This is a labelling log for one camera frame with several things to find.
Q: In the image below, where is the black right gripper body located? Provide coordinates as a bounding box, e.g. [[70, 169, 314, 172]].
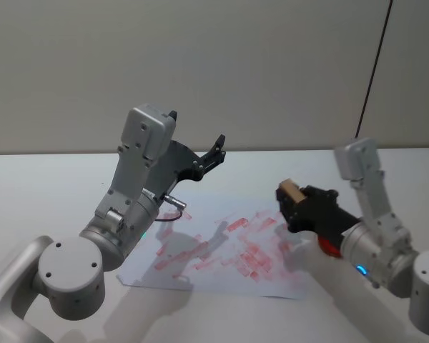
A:
[[297, 199, 361, 248]]

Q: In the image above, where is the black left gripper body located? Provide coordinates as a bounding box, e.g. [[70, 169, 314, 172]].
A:
[[142, 140, 202, 204]]

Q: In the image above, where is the small wooden block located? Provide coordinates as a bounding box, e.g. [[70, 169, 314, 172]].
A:
[[278, 178, 307, 205]]

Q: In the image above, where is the small red piece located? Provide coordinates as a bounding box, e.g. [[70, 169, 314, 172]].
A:
[[315, 236, 345, 259]]

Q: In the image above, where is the white paper with red marks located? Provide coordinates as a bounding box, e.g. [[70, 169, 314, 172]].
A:
[[116, 209, 310, 301]]

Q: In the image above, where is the thin dark cable, silver plug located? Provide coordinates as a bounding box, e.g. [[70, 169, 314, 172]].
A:
[[156, 194, 194, 223]]

